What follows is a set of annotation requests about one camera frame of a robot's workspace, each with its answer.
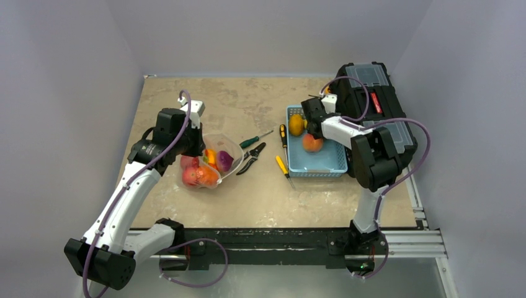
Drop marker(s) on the black handled pliers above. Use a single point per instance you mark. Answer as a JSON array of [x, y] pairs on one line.
[[251, 157]]

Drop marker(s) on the clear zip top bag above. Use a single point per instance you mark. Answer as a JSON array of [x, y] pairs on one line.
[[219, 142]]

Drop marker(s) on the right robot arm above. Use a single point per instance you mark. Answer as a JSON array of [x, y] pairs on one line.
[[375, 163]]

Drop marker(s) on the yellow handled screwdriver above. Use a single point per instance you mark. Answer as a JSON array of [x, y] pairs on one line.
[[284, 170]]

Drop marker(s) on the red bell pepper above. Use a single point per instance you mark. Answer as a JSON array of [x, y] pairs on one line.
[[189, 162]]

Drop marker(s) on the orange small pumpkin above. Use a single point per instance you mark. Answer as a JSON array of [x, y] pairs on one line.
[[207, 176]]

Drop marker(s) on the yellow bell pepper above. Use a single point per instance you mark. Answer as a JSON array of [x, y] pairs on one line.
[[210, 158]]

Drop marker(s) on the blue plastic basket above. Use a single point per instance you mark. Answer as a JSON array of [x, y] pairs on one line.
[[329, 162]]

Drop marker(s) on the black yellow screwdriver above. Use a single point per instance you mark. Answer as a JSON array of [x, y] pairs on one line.
[[283, 137]]

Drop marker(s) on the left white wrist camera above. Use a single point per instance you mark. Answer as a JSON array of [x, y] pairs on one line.
[[196, 109]]

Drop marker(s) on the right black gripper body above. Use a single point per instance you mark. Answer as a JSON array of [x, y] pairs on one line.
[[311, 109]]

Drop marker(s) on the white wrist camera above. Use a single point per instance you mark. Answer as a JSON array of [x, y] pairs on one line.
[[196, 109], [329, 103]]

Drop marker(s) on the black tool box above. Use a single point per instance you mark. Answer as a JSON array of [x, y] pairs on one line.
[[365, 89]]

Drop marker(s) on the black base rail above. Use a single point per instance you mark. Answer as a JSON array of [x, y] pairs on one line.
[[329, 247]]

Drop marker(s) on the peach fruit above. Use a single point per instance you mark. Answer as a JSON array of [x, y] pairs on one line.
[[311, 144]]

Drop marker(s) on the purple eggplant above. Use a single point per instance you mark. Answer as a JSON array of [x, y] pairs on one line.
[[224, 161]]

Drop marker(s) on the yellow lemon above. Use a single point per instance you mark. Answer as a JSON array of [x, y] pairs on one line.
[[296, 125]]

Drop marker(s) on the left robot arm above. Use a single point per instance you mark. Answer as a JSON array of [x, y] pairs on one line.
[[105, 254]]

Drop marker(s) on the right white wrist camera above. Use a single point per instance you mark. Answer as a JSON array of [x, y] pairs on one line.
[[329, 103]]

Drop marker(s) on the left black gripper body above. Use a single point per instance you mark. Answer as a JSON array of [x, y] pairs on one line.
[[189, 143]]

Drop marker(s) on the green handled screwdriver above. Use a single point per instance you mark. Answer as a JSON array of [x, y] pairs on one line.
[[246, 143]]

